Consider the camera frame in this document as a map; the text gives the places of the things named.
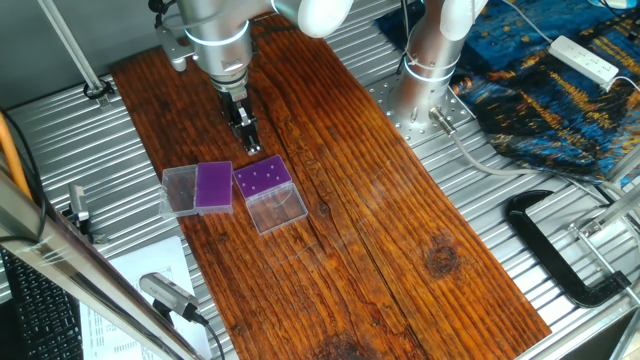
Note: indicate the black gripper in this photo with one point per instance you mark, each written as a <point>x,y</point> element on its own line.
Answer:
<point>232,105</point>

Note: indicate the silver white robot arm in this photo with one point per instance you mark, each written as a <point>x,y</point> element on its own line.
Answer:
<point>220,35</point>

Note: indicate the purple pipette tip rack box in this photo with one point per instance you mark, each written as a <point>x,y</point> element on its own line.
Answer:
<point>265,186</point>
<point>215,192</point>

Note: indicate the white printed paper sheet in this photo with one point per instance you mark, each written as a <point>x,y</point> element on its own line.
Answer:
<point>150,260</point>

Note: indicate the brown wooden board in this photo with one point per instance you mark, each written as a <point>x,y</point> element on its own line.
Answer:
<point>375,225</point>

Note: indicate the thin aluminium rod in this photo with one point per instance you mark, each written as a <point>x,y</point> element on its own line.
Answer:
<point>70,45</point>

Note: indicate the orange tube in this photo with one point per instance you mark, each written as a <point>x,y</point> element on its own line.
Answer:
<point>10,150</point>

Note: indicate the black keyboard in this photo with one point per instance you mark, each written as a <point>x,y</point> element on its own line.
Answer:
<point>45,320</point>

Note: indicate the blue yellow patterned cloth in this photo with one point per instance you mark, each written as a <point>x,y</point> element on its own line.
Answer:
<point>525,100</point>

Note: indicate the black C-clamp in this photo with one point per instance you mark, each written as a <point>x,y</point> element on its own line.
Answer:
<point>540,245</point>

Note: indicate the white power strip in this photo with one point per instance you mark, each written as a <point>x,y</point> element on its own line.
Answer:
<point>582,60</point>

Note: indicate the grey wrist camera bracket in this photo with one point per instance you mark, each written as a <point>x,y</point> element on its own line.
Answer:
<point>172,50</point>

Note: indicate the silver depth camera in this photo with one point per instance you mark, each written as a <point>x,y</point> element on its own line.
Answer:
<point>167,295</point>

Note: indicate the small silver black clamp mount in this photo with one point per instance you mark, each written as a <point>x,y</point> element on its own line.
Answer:
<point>78,202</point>

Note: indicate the shiny metal frame bar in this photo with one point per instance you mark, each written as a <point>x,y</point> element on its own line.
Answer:
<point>60,260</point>

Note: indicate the aluminium frame strut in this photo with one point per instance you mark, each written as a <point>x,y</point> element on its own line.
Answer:
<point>622,202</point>

